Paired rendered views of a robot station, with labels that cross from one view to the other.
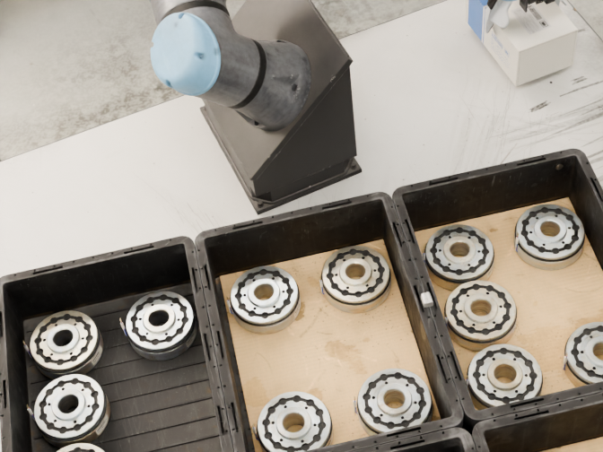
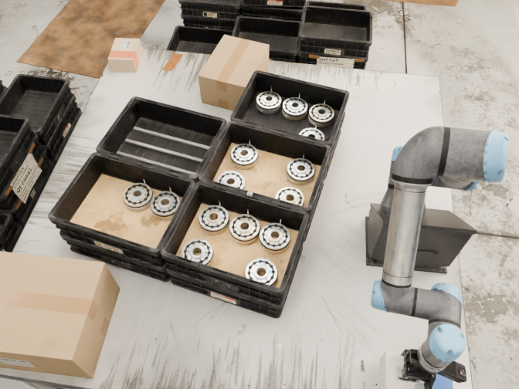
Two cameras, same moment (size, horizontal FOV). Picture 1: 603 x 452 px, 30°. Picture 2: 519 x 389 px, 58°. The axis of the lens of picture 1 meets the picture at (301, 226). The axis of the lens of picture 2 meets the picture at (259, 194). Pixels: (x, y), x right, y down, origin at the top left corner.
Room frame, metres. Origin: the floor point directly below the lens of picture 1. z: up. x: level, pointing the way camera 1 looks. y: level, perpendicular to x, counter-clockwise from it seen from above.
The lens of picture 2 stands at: (1.22, -0.97, 2.21)
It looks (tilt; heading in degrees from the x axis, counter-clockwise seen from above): 55 degrees down; 114
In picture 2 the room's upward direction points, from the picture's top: straight up
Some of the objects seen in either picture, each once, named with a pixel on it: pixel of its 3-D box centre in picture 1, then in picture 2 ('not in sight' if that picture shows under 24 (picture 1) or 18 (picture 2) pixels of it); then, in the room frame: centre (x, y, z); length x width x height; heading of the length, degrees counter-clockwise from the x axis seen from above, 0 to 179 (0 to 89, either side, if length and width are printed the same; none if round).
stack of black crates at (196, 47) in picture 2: not in sight; (203, 57); (-0.08, 1.12, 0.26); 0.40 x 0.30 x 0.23; 16
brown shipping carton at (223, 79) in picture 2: not in sight; (235, 73); (0.45, 0.52, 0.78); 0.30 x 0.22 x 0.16; 94
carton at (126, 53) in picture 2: not in sight; (125, 55); (-0.12, 0.47, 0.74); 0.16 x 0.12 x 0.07; 111
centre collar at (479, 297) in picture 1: (480, 308); (244, 226); (0.85, -0.24, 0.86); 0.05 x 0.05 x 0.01
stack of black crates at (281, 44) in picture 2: not in sight; (266, 56); (0.30, 1.23, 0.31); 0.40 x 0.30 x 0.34; 16
